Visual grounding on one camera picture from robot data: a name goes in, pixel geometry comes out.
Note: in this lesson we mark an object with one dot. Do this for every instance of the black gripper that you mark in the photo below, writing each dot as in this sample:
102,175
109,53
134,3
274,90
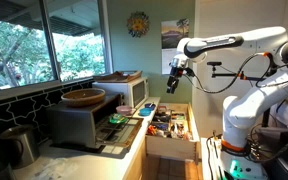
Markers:
175,74

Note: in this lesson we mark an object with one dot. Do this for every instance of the purple plastic bowl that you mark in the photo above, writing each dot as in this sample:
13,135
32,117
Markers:
124,110

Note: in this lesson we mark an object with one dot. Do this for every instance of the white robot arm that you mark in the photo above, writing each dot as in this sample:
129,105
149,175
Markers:
239,114

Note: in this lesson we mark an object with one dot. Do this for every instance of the dark blue small bowl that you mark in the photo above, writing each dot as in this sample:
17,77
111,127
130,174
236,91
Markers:
150,106

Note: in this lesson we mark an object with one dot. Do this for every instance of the light blue plastic bowl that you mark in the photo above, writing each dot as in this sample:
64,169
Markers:
145,111

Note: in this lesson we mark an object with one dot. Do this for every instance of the gray toaster oven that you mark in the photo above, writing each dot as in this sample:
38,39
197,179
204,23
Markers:
74,127

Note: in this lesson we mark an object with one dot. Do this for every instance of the white microwave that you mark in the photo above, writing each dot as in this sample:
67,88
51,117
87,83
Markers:
134,92

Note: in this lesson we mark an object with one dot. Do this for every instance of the open wooden drawer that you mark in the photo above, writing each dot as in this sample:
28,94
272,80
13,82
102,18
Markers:
173,133

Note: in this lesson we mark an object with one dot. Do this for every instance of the wooden tray on microwave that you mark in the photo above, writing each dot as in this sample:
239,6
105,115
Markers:
118,77

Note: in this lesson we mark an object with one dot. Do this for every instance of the woven brown basket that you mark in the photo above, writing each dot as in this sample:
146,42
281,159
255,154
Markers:
83,97

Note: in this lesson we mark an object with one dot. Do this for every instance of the steel pot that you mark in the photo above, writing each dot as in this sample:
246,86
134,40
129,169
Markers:
21,147

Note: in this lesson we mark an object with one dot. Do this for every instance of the wall calendar with landscape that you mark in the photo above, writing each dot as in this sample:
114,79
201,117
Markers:
171,33

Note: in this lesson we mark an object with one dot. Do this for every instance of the sun wall decoration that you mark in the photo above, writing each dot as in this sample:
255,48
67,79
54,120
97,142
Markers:
138,24

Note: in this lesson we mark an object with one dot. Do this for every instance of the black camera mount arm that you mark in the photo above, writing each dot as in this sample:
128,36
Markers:
239,75

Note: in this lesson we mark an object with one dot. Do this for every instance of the window frame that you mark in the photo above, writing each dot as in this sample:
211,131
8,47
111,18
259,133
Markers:
44,43

